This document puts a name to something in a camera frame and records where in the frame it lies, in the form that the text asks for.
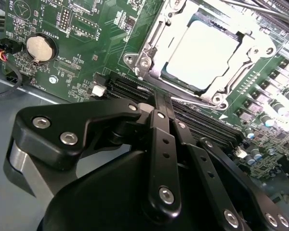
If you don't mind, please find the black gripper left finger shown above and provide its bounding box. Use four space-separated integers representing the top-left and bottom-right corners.
3 91 183 218

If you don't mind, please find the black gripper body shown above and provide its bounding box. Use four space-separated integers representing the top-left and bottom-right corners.
36 150 228 231

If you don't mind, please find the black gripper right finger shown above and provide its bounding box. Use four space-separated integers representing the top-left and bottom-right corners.
168 95 289 231

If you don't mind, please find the silver CPU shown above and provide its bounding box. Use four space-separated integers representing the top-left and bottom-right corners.
165 20 241 90

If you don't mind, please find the metal socket cover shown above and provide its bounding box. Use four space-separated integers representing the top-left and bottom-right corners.
134 0 277 109

